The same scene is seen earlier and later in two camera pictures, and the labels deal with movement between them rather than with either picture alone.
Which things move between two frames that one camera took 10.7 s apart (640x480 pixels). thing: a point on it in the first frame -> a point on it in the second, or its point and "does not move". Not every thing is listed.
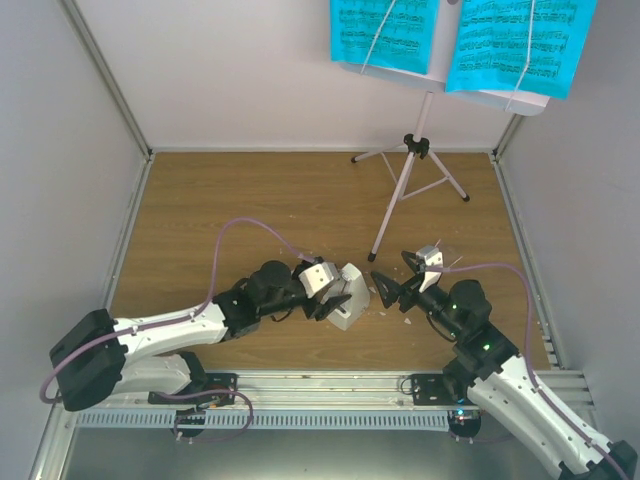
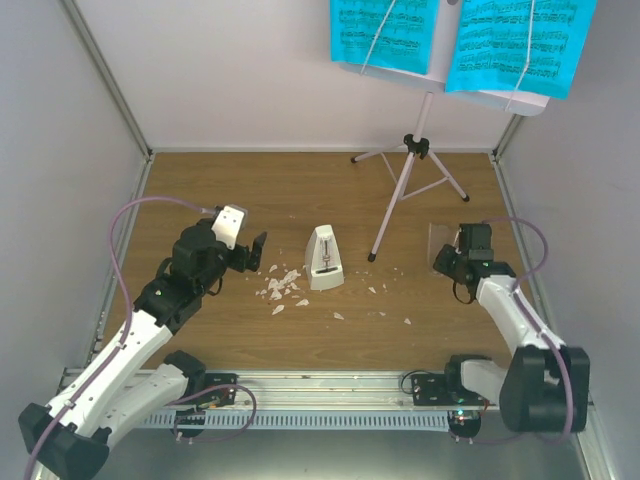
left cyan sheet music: [387, 34] does not move
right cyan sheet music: [528, 46] does not move
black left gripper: [331, 304] -> [241, 263]
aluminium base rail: [330, 392] does not move
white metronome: [350, 283] -> [322, 261]
